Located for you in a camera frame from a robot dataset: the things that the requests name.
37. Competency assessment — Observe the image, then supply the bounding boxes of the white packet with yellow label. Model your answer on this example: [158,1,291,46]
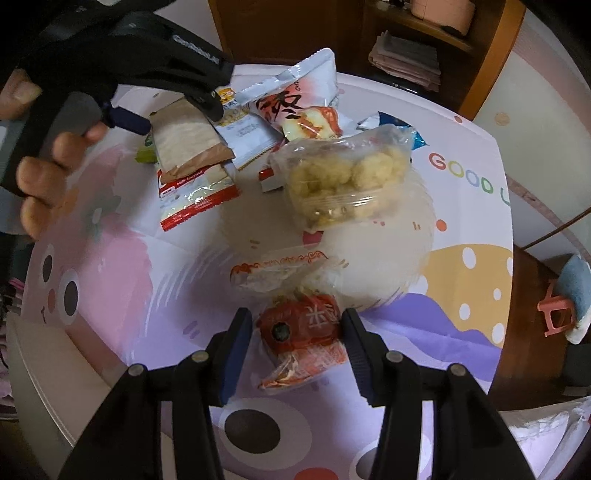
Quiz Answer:
[213,87,286,171]

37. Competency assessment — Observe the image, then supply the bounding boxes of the clear bag of yellow puffs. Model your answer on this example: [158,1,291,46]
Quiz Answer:
[269,124,413,232]

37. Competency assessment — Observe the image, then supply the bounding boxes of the small red snack packet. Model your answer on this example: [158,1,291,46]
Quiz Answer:
[255,294,348,394]

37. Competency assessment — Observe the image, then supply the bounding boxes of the clear wrapper with orange print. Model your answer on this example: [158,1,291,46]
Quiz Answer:
[230,248,352,293]

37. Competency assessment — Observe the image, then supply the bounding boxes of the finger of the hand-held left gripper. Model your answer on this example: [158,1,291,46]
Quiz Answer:
[102,102,152,136]
[182,86,226,123]

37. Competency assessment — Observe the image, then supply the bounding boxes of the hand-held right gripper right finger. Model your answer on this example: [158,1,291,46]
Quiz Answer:
[341,308,539,480]

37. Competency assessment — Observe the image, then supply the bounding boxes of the blue cushion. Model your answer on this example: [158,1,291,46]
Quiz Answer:
[555,253,591,345]

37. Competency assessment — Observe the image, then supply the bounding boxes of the pink basket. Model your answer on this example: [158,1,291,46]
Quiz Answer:
[410,0,477,36]

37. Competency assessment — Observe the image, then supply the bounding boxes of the person's left hand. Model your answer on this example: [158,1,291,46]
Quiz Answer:
[0,69,109,241]

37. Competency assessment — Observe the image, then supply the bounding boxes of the beige kraft cracker packet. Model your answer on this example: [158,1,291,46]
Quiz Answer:
[149,98,232,184]

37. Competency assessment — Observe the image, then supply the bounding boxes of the cartoon printed tablecloth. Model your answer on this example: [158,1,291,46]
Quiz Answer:
[25,69,515,480]

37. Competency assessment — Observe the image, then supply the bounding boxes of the tiny red and white packet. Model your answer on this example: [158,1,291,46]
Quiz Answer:
[256,166,286,193]

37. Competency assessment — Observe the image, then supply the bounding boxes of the pink plastic stool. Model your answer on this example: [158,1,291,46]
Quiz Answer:
[537,278,579,339]

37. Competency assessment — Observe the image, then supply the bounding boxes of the stack of folded cloths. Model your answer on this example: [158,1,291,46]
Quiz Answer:
[368,30,443,92]

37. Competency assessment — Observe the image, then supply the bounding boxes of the green snack packet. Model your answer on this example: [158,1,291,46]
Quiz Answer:
[134,133,158,165]

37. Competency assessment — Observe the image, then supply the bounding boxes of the red and white snack packet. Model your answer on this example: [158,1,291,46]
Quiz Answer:
[157,164,242,232]

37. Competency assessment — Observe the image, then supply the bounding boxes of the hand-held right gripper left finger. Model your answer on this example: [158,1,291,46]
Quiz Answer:
[58,307,254,480]

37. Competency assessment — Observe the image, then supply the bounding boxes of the clear plastic bag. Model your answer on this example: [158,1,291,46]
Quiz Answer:
[221,171,435,306]

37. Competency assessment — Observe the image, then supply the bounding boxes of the white and red snack bag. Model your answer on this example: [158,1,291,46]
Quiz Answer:
[235,47,343,140]

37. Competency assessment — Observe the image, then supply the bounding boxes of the blue and white foil packet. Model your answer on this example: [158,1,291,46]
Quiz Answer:
[357,111,428,151]

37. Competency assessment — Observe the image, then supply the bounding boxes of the wooden shelf cabinet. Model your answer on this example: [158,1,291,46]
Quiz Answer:
[208,0,528,121]

